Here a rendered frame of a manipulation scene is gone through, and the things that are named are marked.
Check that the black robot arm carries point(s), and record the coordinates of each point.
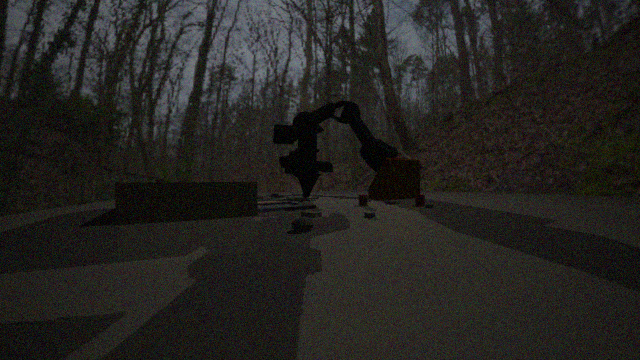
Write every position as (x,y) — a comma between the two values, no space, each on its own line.
(306,126)

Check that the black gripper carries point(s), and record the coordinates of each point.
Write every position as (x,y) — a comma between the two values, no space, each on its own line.
(309,173)

